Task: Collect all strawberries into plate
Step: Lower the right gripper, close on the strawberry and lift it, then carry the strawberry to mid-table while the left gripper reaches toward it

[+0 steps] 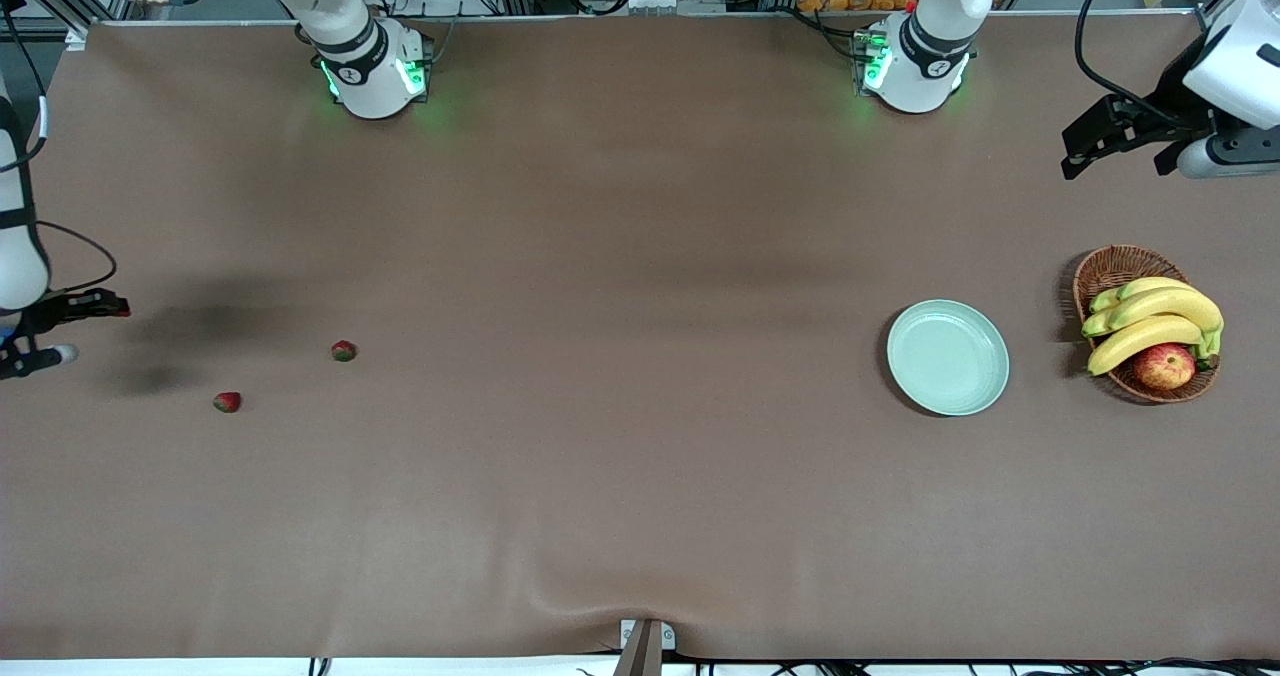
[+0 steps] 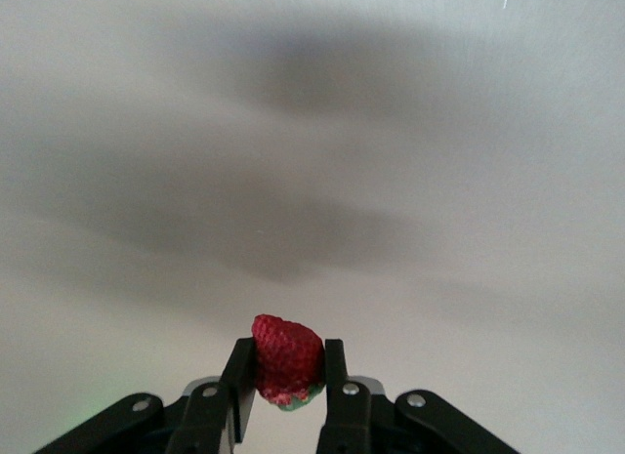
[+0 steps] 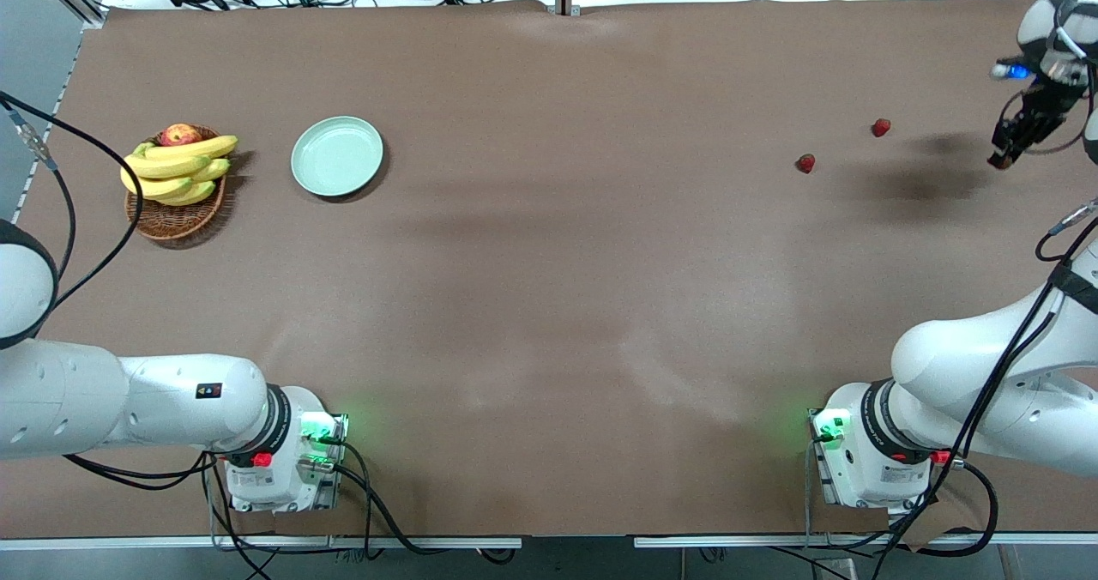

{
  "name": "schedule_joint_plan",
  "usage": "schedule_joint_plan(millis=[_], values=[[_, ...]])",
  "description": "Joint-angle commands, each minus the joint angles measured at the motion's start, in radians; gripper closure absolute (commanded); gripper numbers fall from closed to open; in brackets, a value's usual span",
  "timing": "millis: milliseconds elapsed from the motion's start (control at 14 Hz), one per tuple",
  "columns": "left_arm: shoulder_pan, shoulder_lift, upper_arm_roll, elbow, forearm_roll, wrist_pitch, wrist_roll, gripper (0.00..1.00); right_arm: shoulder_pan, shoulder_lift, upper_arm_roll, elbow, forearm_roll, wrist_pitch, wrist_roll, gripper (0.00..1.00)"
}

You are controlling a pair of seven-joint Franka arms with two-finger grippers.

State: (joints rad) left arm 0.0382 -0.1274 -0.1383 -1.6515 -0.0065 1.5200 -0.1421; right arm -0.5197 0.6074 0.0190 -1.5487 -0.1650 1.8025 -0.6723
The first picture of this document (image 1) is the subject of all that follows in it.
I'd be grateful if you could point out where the brown table cover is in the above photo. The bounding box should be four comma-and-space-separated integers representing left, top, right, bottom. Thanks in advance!
0, 11, 1280, 662

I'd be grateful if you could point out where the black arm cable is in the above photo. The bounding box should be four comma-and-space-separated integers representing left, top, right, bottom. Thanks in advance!
1075, 0, 1161, 112
0, 0, 206, 297

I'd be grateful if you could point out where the yellow banana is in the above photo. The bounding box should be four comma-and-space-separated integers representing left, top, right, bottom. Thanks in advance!
1082, 286, 1224, 359
1087, 316, 1207, 377
1088, 276, 1197, 315

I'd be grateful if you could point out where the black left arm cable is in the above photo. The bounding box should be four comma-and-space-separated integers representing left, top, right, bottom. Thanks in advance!
1075, 0, 1161, 112

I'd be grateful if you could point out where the light green round plate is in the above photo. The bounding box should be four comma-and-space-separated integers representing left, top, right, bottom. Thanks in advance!
886, 299, 1011, 418

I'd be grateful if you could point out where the brown wicker basket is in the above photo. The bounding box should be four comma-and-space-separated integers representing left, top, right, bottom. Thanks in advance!
1073, 245, 1222, 404

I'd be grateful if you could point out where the aluminium diagonal frame bar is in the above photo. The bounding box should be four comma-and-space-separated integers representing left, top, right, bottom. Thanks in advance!
15, 0, 151, 27

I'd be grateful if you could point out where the grey metal mounting plate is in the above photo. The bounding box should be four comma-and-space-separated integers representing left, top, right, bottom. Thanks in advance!
620, 619, 676, 652

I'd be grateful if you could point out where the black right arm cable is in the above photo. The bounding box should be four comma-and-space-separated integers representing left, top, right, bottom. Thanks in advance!
0, 0, 206, 297

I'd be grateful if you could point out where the red apple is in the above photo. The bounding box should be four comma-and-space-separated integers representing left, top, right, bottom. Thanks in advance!
1133, 343, 1197, 391

